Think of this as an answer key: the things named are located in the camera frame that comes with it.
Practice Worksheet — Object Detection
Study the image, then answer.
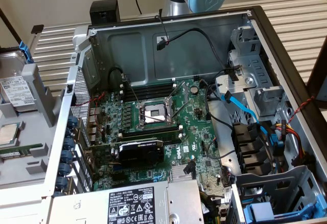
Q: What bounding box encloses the blue disk data wire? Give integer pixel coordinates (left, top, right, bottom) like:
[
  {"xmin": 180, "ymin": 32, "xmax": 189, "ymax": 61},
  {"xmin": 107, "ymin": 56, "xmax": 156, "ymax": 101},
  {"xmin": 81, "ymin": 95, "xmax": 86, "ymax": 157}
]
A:
[{"xmin": 220, "ymin": 93, "xmax": 285, "ymax": 155}]

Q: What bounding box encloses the hard disk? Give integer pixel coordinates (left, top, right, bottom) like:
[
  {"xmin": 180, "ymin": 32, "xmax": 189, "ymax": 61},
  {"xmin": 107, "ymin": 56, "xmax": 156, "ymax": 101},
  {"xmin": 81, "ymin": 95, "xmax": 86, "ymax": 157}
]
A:
[{"xmin": 0, "ymin": 43, "xmax": 39, "ymax": 114}]

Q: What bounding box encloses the blue plastic disk carrier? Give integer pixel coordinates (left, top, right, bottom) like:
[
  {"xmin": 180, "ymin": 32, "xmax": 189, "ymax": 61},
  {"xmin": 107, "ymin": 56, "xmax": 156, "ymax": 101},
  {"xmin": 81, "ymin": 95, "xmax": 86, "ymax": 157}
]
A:
[{"xmin": 242, "ymin": 193, "xmax": 321, "ymax": 221}]

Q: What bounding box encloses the metal socket cover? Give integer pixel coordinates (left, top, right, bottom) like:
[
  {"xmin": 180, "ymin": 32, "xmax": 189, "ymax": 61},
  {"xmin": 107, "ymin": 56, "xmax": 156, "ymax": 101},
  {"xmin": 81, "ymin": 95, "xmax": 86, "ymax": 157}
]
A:
[{"xmin": 166, "ymin": 80, "xmax": 191, "ymax": 121}]

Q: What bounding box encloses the CPU socket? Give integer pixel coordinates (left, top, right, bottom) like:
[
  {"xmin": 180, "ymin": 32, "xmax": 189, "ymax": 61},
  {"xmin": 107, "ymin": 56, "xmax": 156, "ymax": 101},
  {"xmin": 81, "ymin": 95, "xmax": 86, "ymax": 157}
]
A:
[{"xmin": 136, "ymin": 100, "xmax": 179, "ymax": 130}]

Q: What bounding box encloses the thin metal locking lever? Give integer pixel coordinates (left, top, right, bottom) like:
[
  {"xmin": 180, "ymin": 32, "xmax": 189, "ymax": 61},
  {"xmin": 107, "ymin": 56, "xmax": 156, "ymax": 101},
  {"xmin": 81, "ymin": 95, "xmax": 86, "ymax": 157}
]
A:
[
  {"xmin": 142, "ymin": 113, "xmax": 168, "ymax": 123},
  {"xmin": 122, "ymin": 74, "xmax": 141, "ymax": 105}
]

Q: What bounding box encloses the black RAM slot bank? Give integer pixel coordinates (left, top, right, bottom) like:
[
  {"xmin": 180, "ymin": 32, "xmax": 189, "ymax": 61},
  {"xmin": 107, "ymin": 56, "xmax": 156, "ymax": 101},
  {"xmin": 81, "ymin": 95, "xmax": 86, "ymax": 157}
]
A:
[
  {"xmin": 119, "ymin": 78, "xmax": 177, "ymax": 100},
  {"xmin": 119, "ymin": 124, "xmax": 183, "ymax": 144}
]

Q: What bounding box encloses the green motherboard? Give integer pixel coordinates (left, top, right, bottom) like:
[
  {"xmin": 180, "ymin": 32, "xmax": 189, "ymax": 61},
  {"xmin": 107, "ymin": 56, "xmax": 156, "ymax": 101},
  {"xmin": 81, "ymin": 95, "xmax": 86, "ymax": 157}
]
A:
[{"xmin": 86, "ymin": 77, "xmax": 230, "ymax": 201}]

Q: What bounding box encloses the black graphics card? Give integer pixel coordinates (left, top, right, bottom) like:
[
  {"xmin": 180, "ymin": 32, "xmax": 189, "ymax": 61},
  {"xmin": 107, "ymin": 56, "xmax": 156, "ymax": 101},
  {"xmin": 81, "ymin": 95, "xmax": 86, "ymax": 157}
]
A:
[{"xmin": 86, "ymin": 138, "xmax": 166, "ymax": 169}]

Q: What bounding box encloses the open metal PC case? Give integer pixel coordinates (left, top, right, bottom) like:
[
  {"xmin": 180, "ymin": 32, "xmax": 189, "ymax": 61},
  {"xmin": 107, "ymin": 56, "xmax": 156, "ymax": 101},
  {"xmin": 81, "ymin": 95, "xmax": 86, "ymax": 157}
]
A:
[{"xmin": 0, "ymin": 5, "xmax": 327, "ymax": 224}]

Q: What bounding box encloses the silver chipset heatsink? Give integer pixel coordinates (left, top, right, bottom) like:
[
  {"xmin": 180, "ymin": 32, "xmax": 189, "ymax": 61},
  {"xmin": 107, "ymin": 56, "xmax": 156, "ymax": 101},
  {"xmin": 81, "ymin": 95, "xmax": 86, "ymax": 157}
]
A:
[{"xmin": 170, "ymin": 166, "xmax": 195, "ymax": 183}]

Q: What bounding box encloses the metal drive cage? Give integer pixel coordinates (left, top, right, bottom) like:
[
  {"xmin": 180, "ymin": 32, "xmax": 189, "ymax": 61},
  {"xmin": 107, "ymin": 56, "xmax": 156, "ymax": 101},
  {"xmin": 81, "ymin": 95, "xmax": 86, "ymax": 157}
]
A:
[{"xmin": 226, "ymin": 26, "xmax": 287, "ymax": 119}]

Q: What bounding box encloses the black box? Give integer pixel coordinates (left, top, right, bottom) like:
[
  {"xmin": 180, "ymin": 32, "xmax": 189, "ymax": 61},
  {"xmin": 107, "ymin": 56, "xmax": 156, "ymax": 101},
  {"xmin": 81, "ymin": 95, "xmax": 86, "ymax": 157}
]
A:
[{"xmin": 89, "ymin": 0, "xmax": 121, "ymax": 26}]

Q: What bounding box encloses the grey power supply unit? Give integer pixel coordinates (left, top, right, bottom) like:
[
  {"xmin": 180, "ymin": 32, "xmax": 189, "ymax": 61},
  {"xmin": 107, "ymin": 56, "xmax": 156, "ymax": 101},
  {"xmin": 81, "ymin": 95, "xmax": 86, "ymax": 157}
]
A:
[{"xmin": 51, "ymin": 179, "xmax": 205, "ymax": 224}]

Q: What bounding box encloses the grey parts rack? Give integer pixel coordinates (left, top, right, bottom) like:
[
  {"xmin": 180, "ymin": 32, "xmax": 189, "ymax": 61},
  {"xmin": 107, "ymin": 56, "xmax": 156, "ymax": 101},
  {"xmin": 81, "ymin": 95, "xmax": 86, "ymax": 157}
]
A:
[{"xmin": 0, "ymin": 62, "xmax": 64, "ymax": 189}]

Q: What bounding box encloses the green RAM stick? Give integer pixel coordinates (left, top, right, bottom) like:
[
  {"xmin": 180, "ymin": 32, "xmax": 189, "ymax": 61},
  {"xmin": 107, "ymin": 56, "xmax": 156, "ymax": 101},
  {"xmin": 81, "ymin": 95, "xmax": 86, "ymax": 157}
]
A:
[{"xmin": 0, "ymin": 144, "xmax": 43, "ymax": 160}]

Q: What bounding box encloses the brown wooden furniture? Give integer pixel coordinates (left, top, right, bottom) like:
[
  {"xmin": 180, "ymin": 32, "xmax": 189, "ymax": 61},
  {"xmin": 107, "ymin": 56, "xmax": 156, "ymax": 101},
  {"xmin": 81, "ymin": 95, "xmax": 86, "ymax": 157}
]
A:
[{"xmin": 306, "ymin": 36, "xmax": 327, "ymax": 102}]

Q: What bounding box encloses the silver CPU chip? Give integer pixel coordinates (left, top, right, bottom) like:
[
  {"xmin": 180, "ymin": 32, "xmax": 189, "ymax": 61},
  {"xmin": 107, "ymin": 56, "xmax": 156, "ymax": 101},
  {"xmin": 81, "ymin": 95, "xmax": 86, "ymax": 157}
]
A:
[{"xmin": 0, "ymin": 123, "xmax": 20, "ymax": 148}]

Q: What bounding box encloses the black disk power wire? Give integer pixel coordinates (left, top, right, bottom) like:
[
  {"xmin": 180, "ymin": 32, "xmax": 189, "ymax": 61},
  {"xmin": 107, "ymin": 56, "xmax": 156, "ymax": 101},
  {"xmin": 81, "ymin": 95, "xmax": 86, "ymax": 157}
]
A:
[{"xmin": 156, "ymin": 27, "xmax": 241, "ymax": 81}]

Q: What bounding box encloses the black cable loop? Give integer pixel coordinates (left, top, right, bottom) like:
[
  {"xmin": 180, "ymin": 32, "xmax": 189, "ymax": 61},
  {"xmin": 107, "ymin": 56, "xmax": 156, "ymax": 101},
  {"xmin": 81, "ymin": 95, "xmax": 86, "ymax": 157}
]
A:
[{"xmin": 108, "ymin": 66, "xmax": 129, "ymax": 93}]

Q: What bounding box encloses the black cable with angled plug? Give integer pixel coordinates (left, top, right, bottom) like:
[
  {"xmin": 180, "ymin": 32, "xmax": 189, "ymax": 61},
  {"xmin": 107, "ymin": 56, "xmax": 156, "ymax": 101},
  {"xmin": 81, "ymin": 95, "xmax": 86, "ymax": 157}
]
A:
[{"xmin": 184, "ymin": 160, "xmax": 197, "ymax": 180}]

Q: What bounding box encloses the thin red wire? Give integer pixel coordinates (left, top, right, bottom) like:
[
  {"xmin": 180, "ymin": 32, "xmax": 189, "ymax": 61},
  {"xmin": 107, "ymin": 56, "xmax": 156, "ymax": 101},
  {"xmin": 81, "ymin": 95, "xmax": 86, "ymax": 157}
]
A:
[{"xmin": 76, "ymin": 92, "xmax": 106, "ymax": 134}]

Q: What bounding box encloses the thin black tie wire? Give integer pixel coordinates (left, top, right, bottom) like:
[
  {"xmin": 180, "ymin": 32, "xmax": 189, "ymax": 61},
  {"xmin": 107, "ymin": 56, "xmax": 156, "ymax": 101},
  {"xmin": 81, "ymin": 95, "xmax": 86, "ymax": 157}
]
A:
[{"xmin": 155, "ymin": 8, "xmax": 171, "ymax": 45}]

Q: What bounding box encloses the black ribbed plastic bracket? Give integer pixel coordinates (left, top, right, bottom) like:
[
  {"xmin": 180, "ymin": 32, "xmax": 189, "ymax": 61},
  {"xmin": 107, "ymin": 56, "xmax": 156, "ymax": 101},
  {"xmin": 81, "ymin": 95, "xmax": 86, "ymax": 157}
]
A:
[{"xmin": 231, "ymin": 122, "xmax": 272, "ymax": 176}]

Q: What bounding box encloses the braided power wire bundle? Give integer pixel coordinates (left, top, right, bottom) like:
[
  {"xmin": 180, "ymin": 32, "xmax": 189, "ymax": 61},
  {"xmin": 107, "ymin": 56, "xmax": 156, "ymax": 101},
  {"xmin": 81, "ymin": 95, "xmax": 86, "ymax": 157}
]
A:
[{"xmin": 200, "ymin": 190, "xmax": 228, "ymax": 224}]

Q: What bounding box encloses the red black twisted wire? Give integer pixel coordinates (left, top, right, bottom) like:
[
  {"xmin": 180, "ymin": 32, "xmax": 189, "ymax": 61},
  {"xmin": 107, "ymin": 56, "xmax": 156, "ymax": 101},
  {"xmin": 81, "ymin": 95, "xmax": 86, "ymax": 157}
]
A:
[{"xmin": 288, "ymin": 96, "xmax": 317, "ymax": 128}]

